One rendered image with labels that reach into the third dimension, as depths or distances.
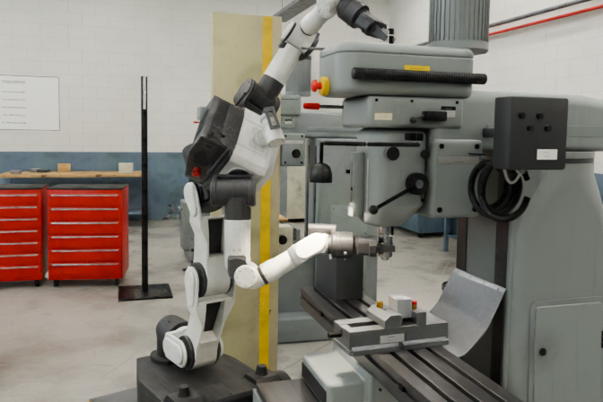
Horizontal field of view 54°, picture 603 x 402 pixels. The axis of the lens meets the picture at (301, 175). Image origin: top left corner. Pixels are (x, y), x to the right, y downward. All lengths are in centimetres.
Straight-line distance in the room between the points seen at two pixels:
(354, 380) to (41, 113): 938
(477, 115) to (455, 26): 30
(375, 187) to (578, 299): 80
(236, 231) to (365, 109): 58
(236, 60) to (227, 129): 156
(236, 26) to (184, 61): 732
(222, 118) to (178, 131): 875
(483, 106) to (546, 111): 26
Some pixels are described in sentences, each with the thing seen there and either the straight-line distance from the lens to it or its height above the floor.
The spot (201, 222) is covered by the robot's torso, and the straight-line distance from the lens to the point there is 237.
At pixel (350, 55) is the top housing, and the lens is 183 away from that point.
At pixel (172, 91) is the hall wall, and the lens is 1087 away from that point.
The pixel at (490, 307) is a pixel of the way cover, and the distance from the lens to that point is 214.
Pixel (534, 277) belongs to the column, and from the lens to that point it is 214.
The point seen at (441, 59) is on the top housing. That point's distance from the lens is 196.
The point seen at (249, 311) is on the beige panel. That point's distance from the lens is 378.
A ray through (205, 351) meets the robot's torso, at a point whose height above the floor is 70.
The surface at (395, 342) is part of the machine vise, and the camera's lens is 194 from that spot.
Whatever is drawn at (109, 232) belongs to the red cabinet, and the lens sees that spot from 636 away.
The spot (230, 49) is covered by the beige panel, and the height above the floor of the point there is 209.
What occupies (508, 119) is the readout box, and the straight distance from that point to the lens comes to 180.
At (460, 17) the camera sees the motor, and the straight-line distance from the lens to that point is 206.
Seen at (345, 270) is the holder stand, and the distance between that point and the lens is 241.
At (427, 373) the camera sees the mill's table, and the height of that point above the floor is 95.
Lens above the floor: 162
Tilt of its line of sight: 4 degrees down
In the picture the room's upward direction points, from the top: 1 degrees clockwise
